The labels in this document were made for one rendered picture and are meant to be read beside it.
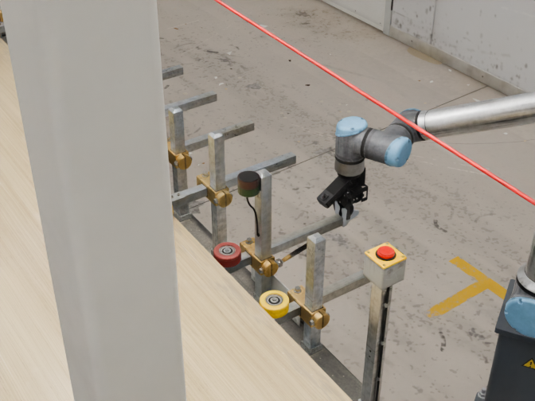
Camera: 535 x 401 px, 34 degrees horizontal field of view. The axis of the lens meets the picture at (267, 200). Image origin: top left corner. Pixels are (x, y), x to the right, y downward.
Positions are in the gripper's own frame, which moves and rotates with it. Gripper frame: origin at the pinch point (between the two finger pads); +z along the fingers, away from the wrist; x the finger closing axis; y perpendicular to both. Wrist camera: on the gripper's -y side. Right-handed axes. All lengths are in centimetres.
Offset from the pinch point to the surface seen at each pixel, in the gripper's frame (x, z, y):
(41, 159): -137, -148, -129
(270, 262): -7.7, -5.0, -32.0
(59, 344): -9, -9, -97
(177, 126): 44, -25, -32
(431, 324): 10, 84, 58
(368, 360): -55, -6, -34
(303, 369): -50, -8, -50
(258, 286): -4.2, 6.1, -34.1
